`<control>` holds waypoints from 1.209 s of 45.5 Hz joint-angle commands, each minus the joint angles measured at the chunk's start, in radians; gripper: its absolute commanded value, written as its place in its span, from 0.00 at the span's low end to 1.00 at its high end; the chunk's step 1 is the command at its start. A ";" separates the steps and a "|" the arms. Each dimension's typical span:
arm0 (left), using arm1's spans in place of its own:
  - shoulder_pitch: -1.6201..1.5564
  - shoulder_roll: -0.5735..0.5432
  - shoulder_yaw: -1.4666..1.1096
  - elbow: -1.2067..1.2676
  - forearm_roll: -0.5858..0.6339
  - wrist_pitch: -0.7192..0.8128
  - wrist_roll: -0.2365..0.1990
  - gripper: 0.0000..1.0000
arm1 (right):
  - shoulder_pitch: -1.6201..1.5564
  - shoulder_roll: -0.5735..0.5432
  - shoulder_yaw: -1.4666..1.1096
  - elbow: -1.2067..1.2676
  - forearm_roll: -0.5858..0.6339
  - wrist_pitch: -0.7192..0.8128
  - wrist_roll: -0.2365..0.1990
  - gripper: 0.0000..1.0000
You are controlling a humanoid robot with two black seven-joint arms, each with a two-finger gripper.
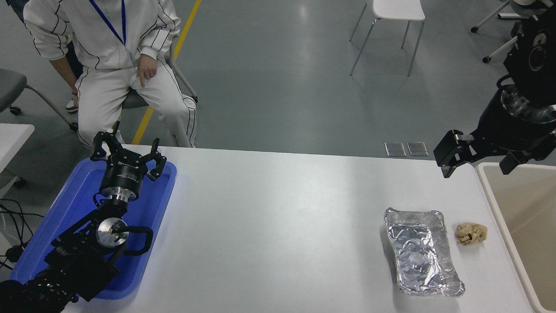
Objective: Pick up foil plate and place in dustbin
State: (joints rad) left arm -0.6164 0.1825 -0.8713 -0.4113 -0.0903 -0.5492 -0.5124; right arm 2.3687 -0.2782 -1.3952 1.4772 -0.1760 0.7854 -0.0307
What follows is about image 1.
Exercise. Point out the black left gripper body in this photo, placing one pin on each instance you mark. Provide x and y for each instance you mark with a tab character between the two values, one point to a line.
124	176

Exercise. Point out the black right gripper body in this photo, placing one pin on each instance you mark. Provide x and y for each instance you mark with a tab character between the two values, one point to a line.
504	130

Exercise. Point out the silver foil tray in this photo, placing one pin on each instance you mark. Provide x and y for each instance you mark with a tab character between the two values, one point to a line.
419	254

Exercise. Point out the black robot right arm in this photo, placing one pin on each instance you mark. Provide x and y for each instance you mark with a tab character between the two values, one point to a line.
534	56

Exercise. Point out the person's left forearm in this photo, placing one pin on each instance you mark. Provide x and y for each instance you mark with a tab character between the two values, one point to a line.
158	37

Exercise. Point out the person's right forearm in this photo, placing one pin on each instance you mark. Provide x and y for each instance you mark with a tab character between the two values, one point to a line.
65	74

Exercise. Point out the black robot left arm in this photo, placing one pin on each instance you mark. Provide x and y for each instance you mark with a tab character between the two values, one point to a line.
78	256

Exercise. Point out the metal floor plate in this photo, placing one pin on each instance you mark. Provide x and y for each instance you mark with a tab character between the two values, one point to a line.
395	149
418	149

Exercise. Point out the person's right hand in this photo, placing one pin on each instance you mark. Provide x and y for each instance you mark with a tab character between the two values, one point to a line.
75	99

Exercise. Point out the person's left hand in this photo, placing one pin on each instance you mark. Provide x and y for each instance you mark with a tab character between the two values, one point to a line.
147	69

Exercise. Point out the grey seat metal chair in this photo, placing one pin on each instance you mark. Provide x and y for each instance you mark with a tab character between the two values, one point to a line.
134	99

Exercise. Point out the blue plastic tray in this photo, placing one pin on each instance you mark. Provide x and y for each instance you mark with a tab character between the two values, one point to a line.
74	204

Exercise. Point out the person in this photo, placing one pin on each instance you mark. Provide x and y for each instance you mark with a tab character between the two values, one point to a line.
108	87

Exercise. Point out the large pale bin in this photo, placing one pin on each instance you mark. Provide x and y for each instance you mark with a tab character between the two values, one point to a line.
534	226

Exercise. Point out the crumpled tan paper ball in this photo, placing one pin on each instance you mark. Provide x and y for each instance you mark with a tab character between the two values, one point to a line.
471	233

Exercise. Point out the white wheeled chair base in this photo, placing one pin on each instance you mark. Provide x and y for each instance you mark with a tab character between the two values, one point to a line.
501	48

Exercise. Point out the white side table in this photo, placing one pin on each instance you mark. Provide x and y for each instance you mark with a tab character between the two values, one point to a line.
13	137

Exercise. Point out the grey wheeled chair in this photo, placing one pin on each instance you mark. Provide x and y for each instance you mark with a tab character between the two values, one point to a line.
11	87

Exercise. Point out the white chair with metal legs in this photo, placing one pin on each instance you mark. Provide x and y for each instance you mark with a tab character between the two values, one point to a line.
397	9

